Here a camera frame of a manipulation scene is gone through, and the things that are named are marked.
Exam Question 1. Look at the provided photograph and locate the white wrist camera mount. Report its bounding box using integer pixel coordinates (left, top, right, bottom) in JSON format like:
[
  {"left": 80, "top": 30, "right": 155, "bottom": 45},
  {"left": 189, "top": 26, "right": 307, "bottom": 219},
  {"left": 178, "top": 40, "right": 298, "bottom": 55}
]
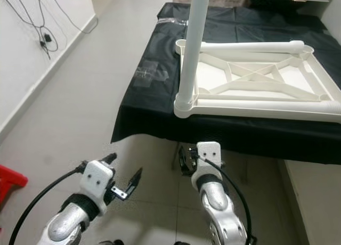
[
  {"left": 79, "top": 160, "right": 115, "bottom": 203},
  {"left": 192, "top": 141, "right": 223, "bottom": 179}
]

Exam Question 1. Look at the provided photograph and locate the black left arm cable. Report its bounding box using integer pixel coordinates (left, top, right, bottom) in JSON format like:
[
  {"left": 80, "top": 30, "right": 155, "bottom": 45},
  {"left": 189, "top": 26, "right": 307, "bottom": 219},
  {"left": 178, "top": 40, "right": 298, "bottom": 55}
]
[{"left": 8, "top": 168, "right": 86, "bottom": 245}]

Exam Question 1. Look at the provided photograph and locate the crumpled clear tape patch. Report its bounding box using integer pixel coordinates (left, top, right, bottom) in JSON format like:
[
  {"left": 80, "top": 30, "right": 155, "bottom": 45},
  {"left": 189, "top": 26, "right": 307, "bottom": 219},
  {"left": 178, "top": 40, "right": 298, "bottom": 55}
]
[{"left": 136, "top": 61, "right": 163, "bottom": 88}]

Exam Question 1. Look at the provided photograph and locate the black tablecloth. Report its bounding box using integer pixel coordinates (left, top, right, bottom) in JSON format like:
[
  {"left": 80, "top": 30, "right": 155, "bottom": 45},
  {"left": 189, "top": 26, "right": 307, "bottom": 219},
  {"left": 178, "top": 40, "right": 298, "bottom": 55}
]
[{"left": 111, "top": 3, "right": 341, "bottom": 166}]

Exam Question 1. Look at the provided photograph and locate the clear tape strip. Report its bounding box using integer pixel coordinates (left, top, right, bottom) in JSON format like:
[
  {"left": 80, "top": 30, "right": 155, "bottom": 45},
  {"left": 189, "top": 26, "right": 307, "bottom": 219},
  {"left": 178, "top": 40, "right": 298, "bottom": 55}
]
[{"left": 157, "top": 18, "right": 187, "bottom": 26}]

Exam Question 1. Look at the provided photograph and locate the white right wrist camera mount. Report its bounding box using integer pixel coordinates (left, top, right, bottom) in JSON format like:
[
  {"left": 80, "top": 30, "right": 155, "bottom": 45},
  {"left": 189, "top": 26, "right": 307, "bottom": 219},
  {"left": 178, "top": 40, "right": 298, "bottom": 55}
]
[{"left": 192, "top": 141, "right": 223, "bottom": 179}]

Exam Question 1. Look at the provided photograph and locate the red plastic stool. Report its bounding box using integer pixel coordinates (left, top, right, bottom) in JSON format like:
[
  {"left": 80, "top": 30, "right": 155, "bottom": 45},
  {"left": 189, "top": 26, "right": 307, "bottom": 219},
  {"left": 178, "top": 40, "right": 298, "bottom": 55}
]
[{"left": 0, "top": 165, "right": 28, "bottom": 206}]

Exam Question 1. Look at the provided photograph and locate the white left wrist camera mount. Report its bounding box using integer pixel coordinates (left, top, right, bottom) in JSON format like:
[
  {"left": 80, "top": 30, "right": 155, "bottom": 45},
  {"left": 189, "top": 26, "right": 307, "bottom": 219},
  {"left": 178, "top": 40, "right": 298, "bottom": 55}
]
[{"left": 79, "top": 160, "right": 115, "bottom": 203}]

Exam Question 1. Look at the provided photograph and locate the white plastic children table top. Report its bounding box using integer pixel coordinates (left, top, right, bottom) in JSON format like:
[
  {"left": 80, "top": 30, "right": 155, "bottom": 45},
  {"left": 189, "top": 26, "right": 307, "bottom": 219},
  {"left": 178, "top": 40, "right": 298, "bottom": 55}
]
[{"left": 173, "top": 38, "right": 341, "bottom": 123}]

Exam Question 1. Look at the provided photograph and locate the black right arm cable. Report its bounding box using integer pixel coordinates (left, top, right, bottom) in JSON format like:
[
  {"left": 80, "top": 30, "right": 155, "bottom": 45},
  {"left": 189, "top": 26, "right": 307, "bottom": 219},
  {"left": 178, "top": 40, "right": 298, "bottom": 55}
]
[{"left": 197, "top": 156, "right": 257, "bottom": 245}]

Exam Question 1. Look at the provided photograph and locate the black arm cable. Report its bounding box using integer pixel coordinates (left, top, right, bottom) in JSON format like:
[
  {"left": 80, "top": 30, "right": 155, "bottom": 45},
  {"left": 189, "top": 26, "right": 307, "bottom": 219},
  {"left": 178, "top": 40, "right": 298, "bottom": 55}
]
[
  {"left": 8, "top": 168, "right": 86, "bottom": 245},
  {"left": 197, "top": 156, "right": 257, "bottom": 245}
]

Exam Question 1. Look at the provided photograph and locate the black wall cable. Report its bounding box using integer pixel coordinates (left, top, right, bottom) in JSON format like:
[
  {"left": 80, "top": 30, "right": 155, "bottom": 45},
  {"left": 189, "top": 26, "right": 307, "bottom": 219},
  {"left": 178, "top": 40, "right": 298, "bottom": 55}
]
[
  {"left": 40, "top": 0, "right": 100, "bottom": 34},
  {"left": 0, "top": 0, "right": 59, "bottom": 60}
]

